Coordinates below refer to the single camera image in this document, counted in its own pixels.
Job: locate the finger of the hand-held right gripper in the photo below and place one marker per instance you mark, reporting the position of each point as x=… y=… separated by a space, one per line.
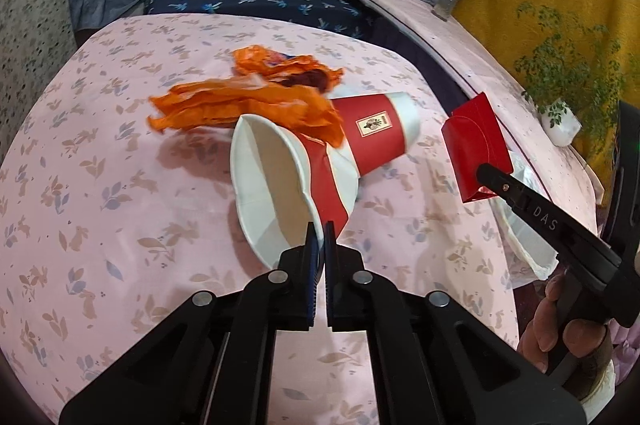
x=520 y=197

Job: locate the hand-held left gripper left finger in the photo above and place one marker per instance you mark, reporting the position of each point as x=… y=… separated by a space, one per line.
x=311 y=267

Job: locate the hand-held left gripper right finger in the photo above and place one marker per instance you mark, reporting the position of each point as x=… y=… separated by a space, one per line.
x=330 y=267

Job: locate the white lined trash bin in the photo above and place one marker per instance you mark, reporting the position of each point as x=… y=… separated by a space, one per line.
x=530 y=240

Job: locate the small red cardboard box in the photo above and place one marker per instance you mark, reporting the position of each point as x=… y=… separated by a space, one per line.
x=475 y=135

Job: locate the crushed red white paper cup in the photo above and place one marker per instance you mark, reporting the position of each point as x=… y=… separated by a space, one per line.
x=272 y=185

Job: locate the dark red wrapper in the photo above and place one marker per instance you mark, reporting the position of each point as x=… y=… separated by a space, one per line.
x=312 y=79

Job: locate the person's right hand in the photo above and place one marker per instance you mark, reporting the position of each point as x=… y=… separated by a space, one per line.
x=542 y=335

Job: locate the potted green plant white pot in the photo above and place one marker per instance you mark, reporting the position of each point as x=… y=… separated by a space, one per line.
x=562 y=125

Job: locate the pale pink tablecloth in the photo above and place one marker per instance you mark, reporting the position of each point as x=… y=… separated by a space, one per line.
x=475 y=55

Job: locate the plain dark blue cloth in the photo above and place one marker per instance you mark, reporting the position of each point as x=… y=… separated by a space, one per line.
x=415 y=50

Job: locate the pink rabbit print sheet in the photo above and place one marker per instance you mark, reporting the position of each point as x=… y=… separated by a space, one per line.
x=125 y=205

